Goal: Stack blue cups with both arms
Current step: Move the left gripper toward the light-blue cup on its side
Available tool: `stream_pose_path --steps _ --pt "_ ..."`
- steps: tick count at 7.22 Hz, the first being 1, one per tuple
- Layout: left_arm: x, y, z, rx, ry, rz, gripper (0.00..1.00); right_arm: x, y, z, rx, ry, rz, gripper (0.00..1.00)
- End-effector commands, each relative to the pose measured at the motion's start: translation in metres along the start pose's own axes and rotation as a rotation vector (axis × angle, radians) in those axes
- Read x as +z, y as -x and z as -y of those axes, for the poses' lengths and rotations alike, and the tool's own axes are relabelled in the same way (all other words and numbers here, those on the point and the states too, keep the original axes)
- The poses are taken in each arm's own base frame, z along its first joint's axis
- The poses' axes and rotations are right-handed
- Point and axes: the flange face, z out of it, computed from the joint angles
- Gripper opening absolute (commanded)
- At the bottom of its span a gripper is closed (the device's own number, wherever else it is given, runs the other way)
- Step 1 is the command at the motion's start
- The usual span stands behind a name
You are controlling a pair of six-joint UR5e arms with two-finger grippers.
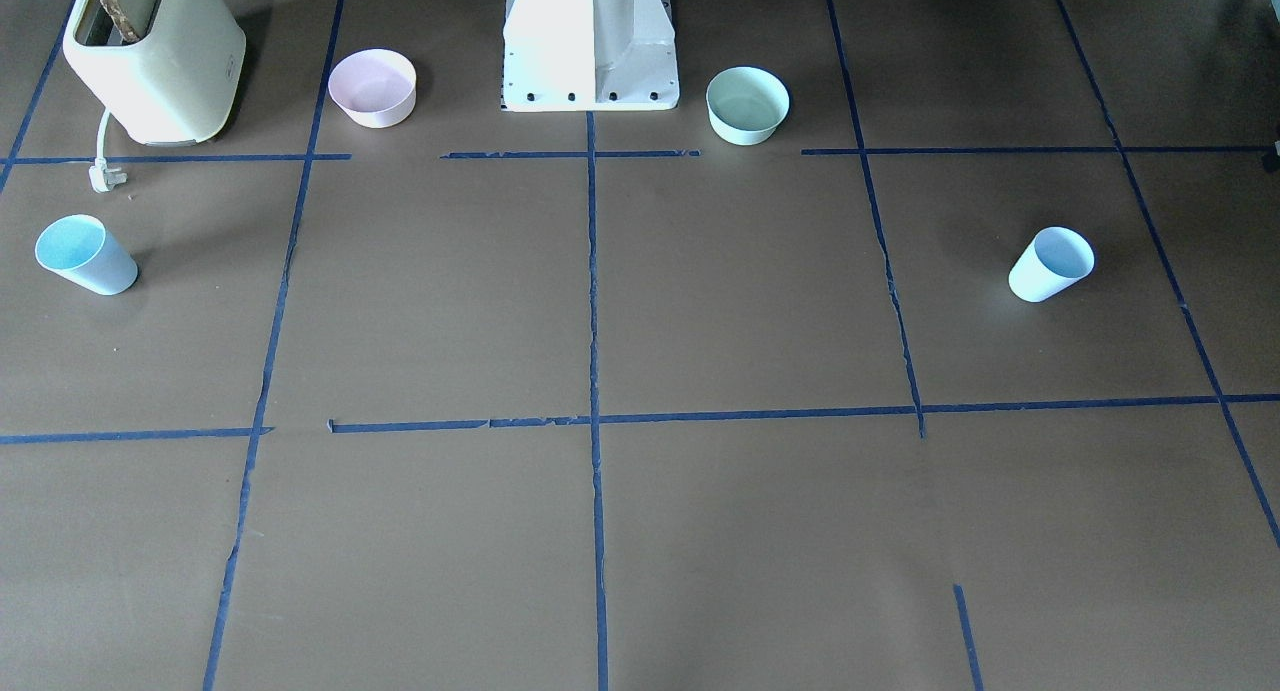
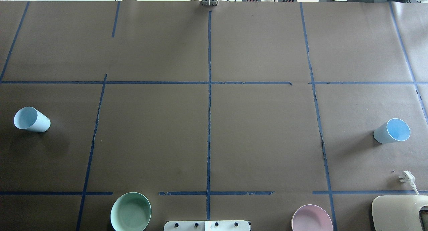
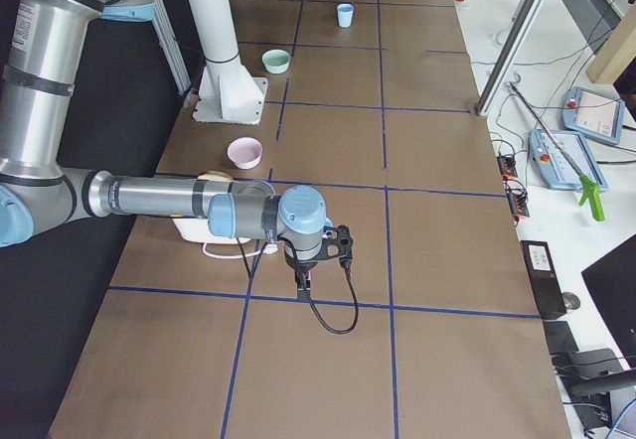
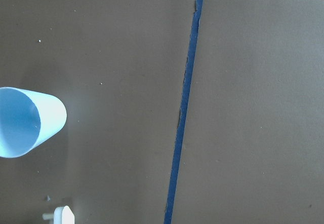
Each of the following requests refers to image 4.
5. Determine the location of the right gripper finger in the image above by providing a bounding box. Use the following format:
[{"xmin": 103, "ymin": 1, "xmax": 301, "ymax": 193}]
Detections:
[{"xmin": 42, "ymin": 206, "xmax": 75, "ymax": 224}]

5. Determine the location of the light blue cup right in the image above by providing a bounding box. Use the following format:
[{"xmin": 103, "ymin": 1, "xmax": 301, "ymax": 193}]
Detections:
[{"xmin": 1, "ymin": 87, "xmax": 67, "ymax": 158}]

